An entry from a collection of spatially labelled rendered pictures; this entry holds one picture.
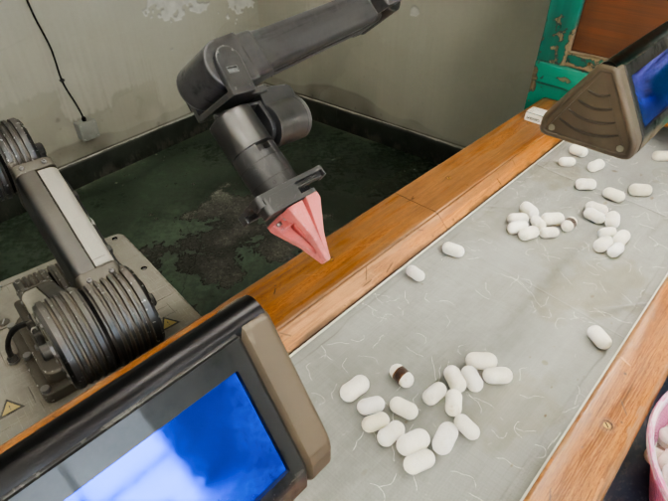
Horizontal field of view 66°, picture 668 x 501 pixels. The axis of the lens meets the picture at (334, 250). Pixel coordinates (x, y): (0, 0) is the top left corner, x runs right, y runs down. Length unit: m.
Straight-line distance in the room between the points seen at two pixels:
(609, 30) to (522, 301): 0.72
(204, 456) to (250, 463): 0.02
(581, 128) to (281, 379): 0.36
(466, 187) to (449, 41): 1.52
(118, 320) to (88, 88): 1.92
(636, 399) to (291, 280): 0.44
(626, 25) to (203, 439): 1.22
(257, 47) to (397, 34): 1.90
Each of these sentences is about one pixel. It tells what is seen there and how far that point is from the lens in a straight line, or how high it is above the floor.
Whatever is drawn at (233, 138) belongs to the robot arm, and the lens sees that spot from 0.60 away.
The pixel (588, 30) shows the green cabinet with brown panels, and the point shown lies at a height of 0.92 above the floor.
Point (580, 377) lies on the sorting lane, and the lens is 0.70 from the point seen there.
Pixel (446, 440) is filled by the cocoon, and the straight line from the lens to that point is 0.58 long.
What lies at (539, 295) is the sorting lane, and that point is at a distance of 0.79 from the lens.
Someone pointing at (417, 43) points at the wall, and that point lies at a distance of 2.48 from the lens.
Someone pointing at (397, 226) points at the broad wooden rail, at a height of 0.76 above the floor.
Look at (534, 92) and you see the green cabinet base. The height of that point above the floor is 0.76.
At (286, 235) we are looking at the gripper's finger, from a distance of 0.61.
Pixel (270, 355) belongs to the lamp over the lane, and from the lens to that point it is 0.19.
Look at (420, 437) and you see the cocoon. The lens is 0.57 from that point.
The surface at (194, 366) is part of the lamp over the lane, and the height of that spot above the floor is 1.11.
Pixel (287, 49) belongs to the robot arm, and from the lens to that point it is 0.71.
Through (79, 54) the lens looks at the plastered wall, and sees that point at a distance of 2.51.
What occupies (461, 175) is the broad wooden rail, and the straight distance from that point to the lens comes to 0.98.
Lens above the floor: 1.25
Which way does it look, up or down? 39 degrees down
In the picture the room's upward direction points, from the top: straight up
